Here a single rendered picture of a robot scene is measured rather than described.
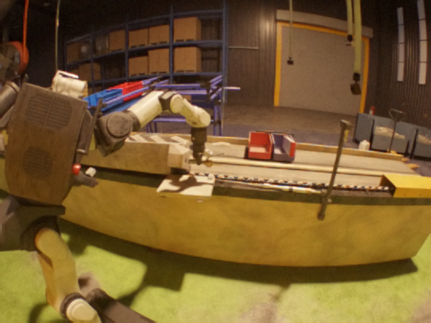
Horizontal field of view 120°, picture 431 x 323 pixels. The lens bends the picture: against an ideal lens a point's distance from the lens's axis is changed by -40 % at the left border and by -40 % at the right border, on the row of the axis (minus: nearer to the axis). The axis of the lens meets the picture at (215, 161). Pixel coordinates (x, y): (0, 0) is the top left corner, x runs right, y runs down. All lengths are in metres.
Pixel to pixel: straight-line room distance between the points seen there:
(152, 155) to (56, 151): 0.83
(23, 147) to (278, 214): 1.28
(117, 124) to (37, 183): 0.30
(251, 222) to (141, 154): 0.84
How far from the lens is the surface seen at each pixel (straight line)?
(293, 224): 1.39
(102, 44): 13.41
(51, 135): 0.56
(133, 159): 1.38
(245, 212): 1.31
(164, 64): 10.96
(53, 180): 0.59
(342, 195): 1.36
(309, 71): 11.78
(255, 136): 1.93
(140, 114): 0.76
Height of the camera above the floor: 1.39
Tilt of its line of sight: 23 degrees down
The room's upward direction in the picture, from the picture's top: 1 degrees clockwise
